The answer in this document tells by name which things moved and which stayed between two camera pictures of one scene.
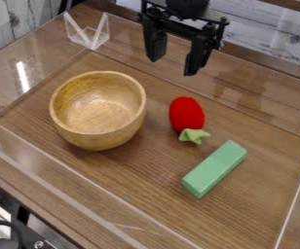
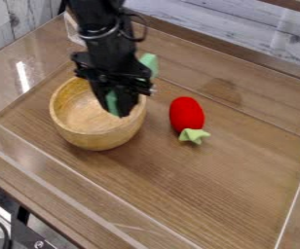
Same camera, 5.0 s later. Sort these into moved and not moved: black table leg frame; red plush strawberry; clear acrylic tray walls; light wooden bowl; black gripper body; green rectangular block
Moved: green rectangular block; black gripper body
Not moved: red plush strawberry; light wooden bowl; black table leg frame; clear acrylic tray walls
